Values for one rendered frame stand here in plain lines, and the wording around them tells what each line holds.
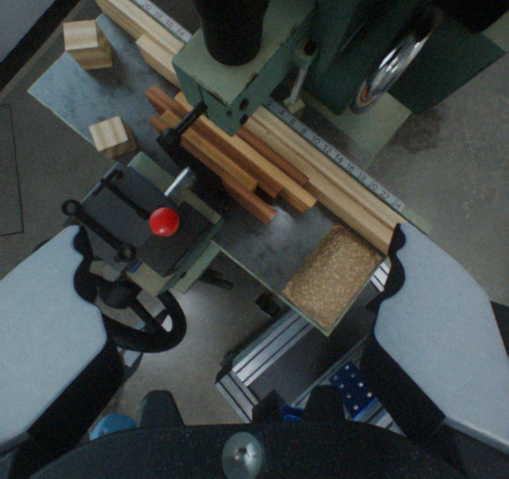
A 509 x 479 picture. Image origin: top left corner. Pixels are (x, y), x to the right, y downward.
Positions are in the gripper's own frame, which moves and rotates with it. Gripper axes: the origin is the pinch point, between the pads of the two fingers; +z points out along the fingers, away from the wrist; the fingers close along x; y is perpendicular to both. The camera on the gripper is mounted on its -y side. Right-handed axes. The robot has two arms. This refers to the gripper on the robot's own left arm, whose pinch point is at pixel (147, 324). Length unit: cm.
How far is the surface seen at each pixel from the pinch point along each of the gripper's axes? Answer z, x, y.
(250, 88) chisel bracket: 16, -3, -49
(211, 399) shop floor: 1, 40, 82
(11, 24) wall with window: 60, -141, 28
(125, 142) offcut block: 12.8, -17.0, -32.4
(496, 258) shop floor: 126, 112, 9
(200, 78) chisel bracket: 13, -7, -49
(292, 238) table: 18.3, 10.6, -32.3
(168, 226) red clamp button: 4.4, -1.7, -38.6
